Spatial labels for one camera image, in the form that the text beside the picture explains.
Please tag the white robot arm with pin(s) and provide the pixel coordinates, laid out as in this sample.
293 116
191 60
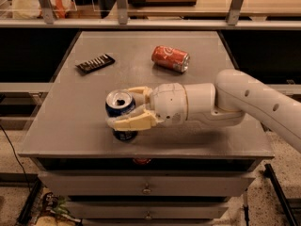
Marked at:
224 102

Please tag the orange soda can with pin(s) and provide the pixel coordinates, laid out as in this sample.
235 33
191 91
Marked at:
171 58

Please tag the snack bag on floor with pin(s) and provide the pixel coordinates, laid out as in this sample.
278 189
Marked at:
54 213

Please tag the red object in drawer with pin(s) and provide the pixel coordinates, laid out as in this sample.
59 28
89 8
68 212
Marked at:
141 161

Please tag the white orange plastic bag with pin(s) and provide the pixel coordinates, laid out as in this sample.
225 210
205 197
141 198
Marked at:
31 9

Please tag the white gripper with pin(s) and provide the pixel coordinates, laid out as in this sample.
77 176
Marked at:
168 104

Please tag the blue pepsi can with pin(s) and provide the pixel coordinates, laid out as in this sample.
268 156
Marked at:
120 102

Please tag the upper drawer knob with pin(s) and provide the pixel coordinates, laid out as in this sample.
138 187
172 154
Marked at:
146 190

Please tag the dark rxbar chocolate bar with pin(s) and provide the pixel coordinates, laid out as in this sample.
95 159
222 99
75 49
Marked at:
95 64

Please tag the lower drawer knob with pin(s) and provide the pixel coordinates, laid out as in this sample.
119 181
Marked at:
148 216

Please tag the drawer knob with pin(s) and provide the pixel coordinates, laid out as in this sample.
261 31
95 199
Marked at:
146 190
148 216

